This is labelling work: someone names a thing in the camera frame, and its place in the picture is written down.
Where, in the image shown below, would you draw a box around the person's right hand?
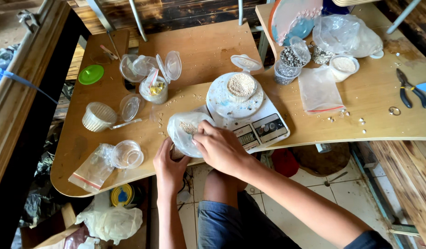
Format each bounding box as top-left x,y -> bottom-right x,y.
192,120 -> 252,177

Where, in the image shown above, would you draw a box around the person's left hand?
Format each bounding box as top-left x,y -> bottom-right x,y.
153,136 -> 192,195

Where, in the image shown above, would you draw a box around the clear bag of beige beads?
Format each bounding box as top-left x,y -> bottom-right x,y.
167,111 -> 216,159

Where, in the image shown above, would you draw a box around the clear cup lying sideways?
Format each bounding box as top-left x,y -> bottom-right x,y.
111,140 -> 144,169

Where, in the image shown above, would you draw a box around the clear plastic strip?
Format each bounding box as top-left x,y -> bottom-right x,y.
111,118 -> 144,130

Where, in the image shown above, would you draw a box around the clear round lid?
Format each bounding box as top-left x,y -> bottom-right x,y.
119,94 -> 144,122

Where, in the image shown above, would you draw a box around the clear cup with gold beads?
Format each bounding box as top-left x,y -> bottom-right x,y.
139,51 -> 182,105

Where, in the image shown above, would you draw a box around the yellow and blue round tin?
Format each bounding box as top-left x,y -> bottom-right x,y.
111,183 -> 135,208

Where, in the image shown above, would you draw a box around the person's leg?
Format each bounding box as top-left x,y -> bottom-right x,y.
203,169 -> 249,209

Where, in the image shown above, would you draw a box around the ribbed white plastic cup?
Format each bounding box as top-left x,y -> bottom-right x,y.
82,102 -> 118,133

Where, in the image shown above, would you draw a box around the crumpled red-striped zip bag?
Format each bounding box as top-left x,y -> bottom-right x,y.
68,143 -> 115,194

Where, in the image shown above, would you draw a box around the empty clear lidded cup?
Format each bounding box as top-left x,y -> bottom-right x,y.
119,53 -> 159,84

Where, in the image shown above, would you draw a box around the white plastic bag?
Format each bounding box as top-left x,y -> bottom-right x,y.
75,200 -> 144,246

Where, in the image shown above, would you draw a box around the white kitchen scale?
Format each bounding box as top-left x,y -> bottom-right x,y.
198,71 -> 291,155

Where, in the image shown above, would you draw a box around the lidded cup of white beads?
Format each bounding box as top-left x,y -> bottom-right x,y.
226,54 -> 263,103

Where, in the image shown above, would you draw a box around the person's blue shorts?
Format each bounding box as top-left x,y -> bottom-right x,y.
197,190 -> 301,249

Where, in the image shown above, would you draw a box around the green plastic lid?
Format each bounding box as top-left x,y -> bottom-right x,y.
78,64 -> 105,86

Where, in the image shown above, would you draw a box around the small wooden stick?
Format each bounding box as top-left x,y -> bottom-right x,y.
99,44 -> 119,61

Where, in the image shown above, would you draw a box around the red object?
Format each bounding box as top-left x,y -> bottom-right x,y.
271,148 -> 300,178

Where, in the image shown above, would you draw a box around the clear cup of dark beads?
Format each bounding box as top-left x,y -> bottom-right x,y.
274,60 -> 302,86

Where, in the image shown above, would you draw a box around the lidded cup of silver beads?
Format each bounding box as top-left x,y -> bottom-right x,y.
280,36 -> 311,68

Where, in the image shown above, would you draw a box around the flat red-striped zip bag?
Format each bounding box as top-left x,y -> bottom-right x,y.
298,65 -> 346,115

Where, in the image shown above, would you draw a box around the metal spoon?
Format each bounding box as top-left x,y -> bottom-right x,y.
324,172 -> 349,187

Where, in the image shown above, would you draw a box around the pink and blue decorated plate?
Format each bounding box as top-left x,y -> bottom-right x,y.
268,0 -> 324,47

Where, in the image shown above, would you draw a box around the small cup of silver beads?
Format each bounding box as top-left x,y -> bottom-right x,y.
311,45 -> 335,65

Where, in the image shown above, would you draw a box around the white tub of white beads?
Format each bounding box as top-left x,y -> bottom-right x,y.
329,54 -> 360,83

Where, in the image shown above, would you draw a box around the large clear plastic bag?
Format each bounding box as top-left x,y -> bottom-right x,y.
312,14 -> 384,59

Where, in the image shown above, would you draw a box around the person's dark sleeve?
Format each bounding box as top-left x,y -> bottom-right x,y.
344,230 -> 394,249

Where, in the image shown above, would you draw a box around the burnt wooden bench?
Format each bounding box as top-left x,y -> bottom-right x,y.
368,140 -> 426,249

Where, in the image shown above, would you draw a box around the wooden frame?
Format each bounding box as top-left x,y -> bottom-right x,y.
0,0 -> 72,203

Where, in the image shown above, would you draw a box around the blue strap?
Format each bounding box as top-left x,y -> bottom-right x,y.
0,66 -> 59,105

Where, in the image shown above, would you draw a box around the black-handled pliers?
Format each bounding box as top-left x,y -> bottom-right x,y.
395,68 -> 426,109

